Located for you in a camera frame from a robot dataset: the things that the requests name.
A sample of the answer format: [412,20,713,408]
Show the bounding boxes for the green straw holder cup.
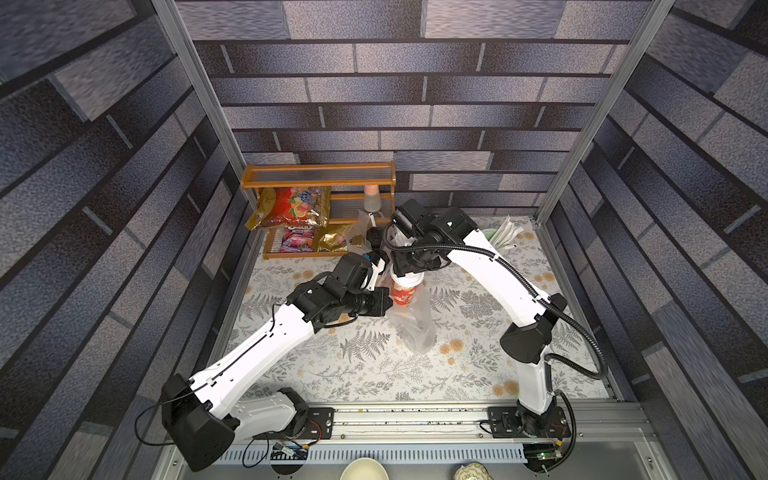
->
[482,228,497,241]

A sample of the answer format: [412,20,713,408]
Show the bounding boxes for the patterned round object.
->
[452,462,493,480]

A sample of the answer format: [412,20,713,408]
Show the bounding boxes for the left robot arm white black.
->
[159,250,393,472]

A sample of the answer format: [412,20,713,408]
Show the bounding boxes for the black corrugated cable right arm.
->
[382,223,610,469]

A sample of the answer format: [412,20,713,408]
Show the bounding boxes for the gold snack bag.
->
[313,224,351,252]

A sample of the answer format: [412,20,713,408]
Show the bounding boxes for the white bowl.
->
[340,458,389,480]

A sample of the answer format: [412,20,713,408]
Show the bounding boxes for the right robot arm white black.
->
[384,199,557,437]

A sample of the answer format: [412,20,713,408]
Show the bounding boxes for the clear plastic carrier bag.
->
[347,210,390,255]

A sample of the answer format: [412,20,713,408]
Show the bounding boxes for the red snack bag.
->
[245,186,331,230]

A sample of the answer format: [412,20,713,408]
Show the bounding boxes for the white wrapped straws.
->
[489,217,524,251]

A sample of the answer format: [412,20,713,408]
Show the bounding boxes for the red cup black lid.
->
[366,227,384,250]

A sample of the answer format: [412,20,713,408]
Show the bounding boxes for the red cup white lid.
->
[390,271,424,307]

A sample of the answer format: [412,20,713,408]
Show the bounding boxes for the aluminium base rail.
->
[201,394,658,472]

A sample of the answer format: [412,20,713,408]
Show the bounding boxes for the colourful candy bag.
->
[279,226,316,253]

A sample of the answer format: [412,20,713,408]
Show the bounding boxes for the orange two-tier shelf rack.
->
[240,162,396,237]

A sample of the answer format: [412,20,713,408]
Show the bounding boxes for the small pink white bottle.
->
[363,184,382,213]

